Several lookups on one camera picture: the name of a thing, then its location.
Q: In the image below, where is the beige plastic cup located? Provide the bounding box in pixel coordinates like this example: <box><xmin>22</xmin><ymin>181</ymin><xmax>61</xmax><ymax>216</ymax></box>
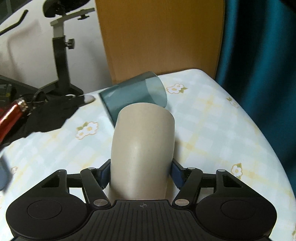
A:
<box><xmin>108</xmin><ymin>103</ymin><xmax>175</xmax><ymax>201</ymax></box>

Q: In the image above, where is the transparent teal plastic cup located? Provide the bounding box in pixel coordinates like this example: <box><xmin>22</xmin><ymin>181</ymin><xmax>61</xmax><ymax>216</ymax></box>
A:
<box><xmin>98</xmin><ymin>71</ymin><xmax>167</xmax><ymax>125</ymax></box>

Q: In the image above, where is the blue plastic cup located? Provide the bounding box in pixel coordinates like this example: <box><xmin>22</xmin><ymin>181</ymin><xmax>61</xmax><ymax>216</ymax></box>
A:
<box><xmin>0</xmin><ymin>155</ymin><xmax>11</xmax><ymax>191</ymax></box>

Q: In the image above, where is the floral light blue tablecloth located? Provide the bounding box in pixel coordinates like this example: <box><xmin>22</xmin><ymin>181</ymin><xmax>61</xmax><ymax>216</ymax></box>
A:
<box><xmin>1</xmin><ymin>69</ymin><xmax>295</xmax><ymax>240</ymax></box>

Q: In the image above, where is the black cloth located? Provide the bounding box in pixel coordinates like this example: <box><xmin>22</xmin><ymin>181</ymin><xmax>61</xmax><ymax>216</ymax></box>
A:
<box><xmin>1</xmin><ymin>95</ymin><xmax>94</xmax><ymax>145</ymax></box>

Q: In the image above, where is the red metal thermos bottle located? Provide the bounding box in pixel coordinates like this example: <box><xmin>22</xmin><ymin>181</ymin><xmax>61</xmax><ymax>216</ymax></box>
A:
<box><xmin>1</xmin><ymin>97</ymin><xmax>29</xmax><ymax>143</ymax></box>

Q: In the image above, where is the teal blue curtain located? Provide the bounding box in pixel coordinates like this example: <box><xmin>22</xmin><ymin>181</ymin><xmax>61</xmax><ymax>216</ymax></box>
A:
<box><xmin>216</xmin><ymin>1</ymin><xmax>295</xmax><ymax>185</ymax></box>

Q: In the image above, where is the wooden door panel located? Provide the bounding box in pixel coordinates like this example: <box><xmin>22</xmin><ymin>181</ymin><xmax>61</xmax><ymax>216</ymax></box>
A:
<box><xmin>96</xmin><ymin>0</ymin><xmax>225</xmax><ymax>84</ymax></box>

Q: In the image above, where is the black exercise bike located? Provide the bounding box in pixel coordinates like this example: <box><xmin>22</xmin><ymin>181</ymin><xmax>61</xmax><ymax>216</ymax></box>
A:
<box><xmin>1</xmin><ymin>1</ymin><xmax>95</xmax><ymax>97</ymax></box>

